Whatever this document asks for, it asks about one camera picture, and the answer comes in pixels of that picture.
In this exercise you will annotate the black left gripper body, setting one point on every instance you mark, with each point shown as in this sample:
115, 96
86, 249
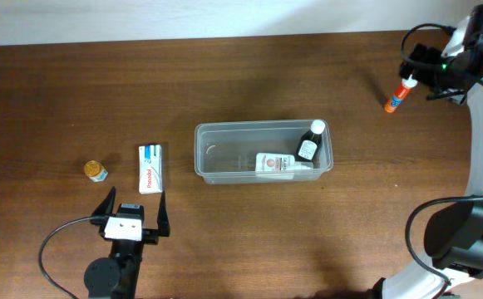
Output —
151, 235

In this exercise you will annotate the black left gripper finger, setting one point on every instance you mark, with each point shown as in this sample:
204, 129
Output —
163, 223
105, 208

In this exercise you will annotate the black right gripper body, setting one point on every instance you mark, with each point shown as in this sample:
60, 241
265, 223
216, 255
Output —
421, 66

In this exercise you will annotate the orange tube white cap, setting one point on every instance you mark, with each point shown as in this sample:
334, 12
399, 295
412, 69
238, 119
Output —
400, 94

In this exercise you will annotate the white lotion bottle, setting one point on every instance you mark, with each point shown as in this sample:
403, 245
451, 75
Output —
279, 166

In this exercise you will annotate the dark syrup bottle white cap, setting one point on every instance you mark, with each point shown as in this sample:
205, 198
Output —
309, 143

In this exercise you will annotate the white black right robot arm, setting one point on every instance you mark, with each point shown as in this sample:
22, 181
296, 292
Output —
453, 239

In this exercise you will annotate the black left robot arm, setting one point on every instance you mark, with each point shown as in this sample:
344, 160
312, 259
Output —
116, 275

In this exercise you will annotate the clear plastic container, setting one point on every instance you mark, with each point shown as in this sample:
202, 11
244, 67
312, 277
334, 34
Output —
232, 152

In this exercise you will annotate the small gold lid jar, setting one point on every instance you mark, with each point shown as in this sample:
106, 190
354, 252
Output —
95, 171

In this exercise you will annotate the white Panadol medicine box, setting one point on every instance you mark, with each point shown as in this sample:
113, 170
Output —
150, 167

